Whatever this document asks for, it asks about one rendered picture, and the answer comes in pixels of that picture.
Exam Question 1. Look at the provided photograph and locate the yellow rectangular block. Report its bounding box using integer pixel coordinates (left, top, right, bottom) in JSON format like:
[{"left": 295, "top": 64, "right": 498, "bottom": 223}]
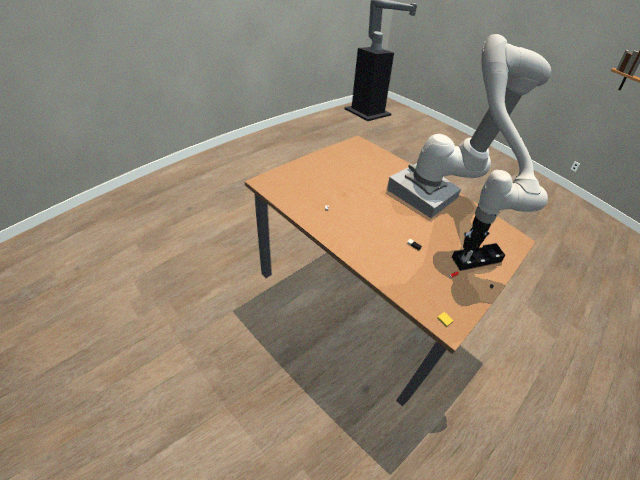
[{"left": 437, "top": 312, "right": 453, "bottom": 327}]

